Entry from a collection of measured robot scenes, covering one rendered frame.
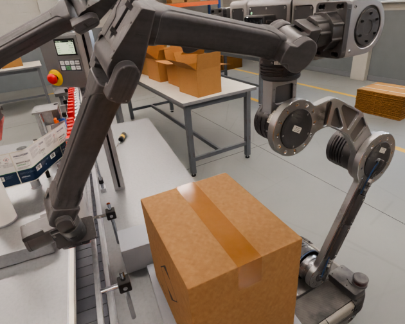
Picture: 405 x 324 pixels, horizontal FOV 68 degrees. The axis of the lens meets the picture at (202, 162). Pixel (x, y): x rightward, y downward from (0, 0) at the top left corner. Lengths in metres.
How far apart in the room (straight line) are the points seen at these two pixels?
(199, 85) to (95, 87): 2.26
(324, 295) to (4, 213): 1.42
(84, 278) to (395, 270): 1.85
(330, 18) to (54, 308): 0.99
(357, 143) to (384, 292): 1.04
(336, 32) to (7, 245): 1.13
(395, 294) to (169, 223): 1.68
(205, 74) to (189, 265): 2.34
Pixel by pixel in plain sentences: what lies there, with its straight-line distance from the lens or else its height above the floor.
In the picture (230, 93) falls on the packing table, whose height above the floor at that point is 0.77.
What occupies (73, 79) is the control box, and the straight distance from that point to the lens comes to 1.24.
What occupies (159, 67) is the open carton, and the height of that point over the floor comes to 0.95.
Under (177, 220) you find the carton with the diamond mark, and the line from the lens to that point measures 0.66.
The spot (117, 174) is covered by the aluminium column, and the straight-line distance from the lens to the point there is 1.34.
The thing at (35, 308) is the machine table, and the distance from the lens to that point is 1.01.
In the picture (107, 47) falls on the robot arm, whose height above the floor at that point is 1.48.
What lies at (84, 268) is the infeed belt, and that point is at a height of 0.88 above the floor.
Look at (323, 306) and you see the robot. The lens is 1.65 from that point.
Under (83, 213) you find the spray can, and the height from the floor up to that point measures 0.94.
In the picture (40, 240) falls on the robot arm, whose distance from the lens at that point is 0.81.
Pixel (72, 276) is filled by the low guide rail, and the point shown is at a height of 0.92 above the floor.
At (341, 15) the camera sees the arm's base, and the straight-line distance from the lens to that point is 0.80.
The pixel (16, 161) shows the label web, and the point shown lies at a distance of 1.43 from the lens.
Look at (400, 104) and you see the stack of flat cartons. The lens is 4.63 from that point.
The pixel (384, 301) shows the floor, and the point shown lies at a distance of 2.08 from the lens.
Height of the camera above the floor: 1.53
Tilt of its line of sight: 28 degrees down
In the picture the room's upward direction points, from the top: 5 degrees counter-clockwise
